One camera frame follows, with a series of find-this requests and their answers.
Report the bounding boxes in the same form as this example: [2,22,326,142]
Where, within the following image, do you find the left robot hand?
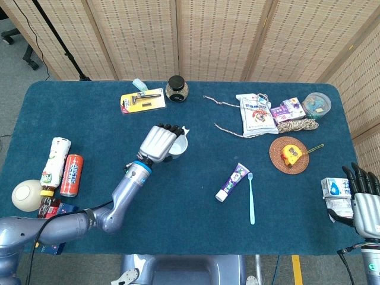
[137,123,185,163]

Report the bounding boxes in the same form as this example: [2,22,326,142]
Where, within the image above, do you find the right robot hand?
[328,162,380,238]

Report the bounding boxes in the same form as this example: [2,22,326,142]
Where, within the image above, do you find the white cup with handle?
[168,126,191,160]

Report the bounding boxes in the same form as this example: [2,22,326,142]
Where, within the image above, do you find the purple toothpaste tube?
[215,162,249,203]

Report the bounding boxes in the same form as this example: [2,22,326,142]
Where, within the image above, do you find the light blue toothbrush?
[247,172,256,226]

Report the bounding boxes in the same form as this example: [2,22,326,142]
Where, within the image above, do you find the white wrapped packet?
[325,197,354,220]

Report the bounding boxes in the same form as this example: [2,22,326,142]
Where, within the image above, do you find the blue and white milk carton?
[320,177,353,199]

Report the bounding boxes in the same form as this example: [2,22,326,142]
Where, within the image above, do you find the razor in yellow blister pack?
[120,88,167,115]

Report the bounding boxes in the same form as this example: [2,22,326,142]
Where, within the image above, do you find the blue table cloth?
[0,80,372,257]

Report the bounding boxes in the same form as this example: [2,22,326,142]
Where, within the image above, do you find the glass jar with black lid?
[164,75,189,103]

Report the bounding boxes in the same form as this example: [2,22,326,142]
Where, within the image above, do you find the orange soda can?
[59,154,84,197]

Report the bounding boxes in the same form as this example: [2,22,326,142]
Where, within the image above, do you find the yellow tape measure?
[280,143,325,166]

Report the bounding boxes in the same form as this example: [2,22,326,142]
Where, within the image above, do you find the white labelled tea bottle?
[40,137,72,197]

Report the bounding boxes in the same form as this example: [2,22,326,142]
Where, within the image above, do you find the white printed snack bag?
[236,93,279,138]

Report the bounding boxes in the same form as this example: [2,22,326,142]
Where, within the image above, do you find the brown woven coaster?
[269,136,310,175]

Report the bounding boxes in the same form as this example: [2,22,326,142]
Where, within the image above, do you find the blue patterned long box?
[37,202,80,256]

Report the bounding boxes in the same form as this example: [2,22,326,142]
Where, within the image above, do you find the clear round plastic container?
[302,92,332,120]

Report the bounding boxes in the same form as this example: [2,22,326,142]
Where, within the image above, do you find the silver metal table leg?
[254,254,264,285]

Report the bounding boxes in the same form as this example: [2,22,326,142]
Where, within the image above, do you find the dark sauce bottle yellow cap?
[37,195,62,219]

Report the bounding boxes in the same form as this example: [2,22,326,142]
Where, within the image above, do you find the white box with purple print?
[281,97,306,119]

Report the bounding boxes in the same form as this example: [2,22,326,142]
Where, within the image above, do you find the purple and white small box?
[270,105,293,125]

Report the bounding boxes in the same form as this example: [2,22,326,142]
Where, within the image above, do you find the grey blue robot torso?
[111,254,262,285]

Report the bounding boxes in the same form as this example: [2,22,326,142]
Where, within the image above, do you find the black tripod stand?
[31,0,92,81]

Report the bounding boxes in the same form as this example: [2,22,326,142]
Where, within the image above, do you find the cream round bowl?
[11,179,42,212]

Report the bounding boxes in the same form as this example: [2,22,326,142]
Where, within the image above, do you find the black office chair base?
[0,7,40,71]

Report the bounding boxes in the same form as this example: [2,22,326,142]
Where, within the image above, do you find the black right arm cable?
[337,243,368,285]

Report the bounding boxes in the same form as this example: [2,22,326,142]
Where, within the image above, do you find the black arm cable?
[337,243,368,285]
[25,200,115,285]

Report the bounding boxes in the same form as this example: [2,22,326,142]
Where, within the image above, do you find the braided beige rope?
[203,94,320,139]

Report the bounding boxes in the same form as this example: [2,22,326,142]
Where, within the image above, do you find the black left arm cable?
[25,200,115,285]

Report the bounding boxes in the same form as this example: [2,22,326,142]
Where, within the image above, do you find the thin black hanging cable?
[11,0,54,80]

